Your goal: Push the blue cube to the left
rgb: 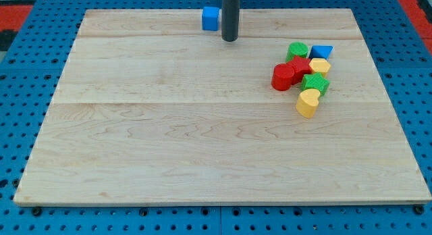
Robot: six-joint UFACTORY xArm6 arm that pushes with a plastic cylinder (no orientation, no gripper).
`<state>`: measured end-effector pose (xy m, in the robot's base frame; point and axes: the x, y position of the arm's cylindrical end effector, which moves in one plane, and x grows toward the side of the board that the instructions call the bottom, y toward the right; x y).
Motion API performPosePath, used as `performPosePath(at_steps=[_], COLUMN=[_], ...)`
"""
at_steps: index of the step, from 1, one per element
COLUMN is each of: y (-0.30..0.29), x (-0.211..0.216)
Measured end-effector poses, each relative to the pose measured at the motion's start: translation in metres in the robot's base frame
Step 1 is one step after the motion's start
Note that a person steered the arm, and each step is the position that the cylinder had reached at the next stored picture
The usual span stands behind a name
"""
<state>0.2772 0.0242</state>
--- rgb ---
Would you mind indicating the blue cube block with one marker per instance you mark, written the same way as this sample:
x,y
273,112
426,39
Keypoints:
x,y
210,18

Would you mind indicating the light wooden board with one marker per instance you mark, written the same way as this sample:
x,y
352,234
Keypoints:
x,y
151,110

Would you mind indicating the red cylinder block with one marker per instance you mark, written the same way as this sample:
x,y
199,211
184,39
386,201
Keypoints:
x,y
282,77

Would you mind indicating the yellow heart block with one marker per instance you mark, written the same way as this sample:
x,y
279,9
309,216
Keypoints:
x,y
308,102

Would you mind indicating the red star block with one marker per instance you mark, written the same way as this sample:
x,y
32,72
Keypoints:
x,y
301,67

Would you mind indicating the green star block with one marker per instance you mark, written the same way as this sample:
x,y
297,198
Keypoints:
x,y
316,81

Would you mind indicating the green cylinder block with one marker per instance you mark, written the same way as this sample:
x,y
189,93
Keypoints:
x,y
296,49

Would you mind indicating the yellow pentagon block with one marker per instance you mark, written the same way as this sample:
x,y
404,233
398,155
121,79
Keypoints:
x,y
319,65

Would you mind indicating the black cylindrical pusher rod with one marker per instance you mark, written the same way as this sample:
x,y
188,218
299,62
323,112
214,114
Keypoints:
x,y
230,20

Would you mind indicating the blue triangle block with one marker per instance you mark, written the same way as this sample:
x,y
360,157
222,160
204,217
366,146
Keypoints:
x,y
320,51

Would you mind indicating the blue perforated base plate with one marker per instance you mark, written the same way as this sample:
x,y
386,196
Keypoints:
x,y
33,64

